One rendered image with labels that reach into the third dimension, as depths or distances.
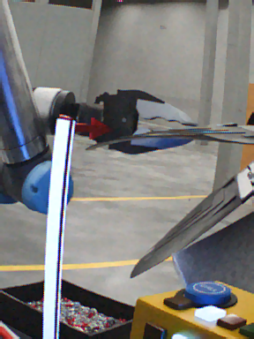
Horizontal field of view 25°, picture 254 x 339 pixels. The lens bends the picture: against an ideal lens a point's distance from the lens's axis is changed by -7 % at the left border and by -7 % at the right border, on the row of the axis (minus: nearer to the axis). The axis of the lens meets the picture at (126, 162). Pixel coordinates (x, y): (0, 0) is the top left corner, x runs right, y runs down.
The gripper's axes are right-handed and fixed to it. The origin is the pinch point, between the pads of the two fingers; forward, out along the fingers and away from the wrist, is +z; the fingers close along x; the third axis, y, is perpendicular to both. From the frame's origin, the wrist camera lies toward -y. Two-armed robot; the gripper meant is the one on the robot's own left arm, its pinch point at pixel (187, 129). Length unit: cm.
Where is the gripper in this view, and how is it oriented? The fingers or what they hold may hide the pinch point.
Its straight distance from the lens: 85.3
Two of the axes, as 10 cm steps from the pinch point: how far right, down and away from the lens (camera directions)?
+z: 9.6, 1.5, -2.3
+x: -1.5, 9.9, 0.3
